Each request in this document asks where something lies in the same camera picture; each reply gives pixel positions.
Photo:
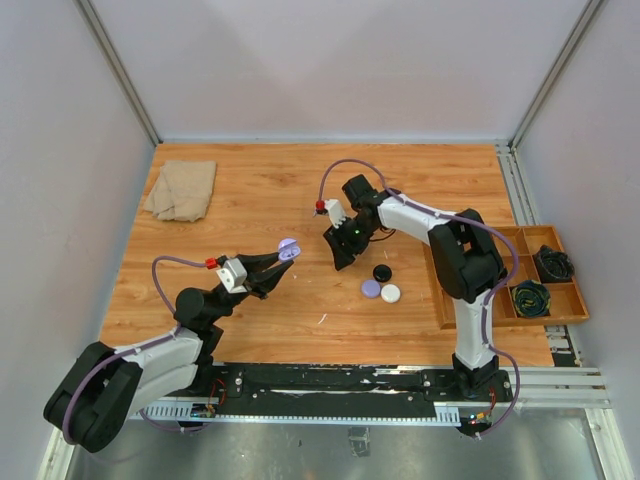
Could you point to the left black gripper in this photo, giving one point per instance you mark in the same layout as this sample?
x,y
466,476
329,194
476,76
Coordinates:
x,y
262,275

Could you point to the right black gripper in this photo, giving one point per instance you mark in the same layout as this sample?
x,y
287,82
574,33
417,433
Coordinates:
x,y
343,258

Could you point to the purple earbud case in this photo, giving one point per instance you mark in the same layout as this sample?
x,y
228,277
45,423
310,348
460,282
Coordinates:
x,y
371,288
288,249

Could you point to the black earbud case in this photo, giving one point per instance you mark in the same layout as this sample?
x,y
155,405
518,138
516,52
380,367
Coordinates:
x,y
382,273

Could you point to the white earbud case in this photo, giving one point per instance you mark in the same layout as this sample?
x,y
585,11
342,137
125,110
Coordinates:
x,y
390,293

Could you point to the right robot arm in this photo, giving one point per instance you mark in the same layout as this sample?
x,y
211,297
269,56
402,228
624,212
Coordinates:
x,y
467,263

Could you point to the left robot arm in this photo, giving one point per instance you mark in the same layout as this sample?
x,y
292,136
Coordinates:
x,y
106,386

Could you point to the beige folded cloth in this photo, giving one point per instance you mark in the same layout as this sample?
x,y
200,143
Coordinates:
x,y
182,192

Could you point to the wooden compartment tray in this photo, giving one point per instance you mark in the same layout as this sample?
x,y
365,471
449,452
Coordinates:
x,y
566,305

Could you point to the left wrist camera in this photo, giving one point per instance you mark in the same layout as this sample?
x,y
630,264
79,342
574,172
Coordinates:
x,y
233,275

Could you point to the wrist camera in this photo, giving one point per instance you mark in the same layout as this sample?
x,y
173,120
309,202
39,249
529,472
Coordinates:
x,y
335,212
233,275

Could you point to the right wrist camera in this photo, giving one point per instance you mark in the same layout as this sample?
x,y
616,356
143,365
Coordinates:
x,y
335,212

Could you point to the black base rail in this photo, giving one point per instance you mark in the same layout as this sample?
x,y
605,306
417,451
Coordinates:
x,y
341,388

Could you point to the white cable duct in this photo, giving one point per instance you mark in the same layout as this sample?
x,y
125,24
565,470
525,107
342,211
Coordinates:
x,y
193,413

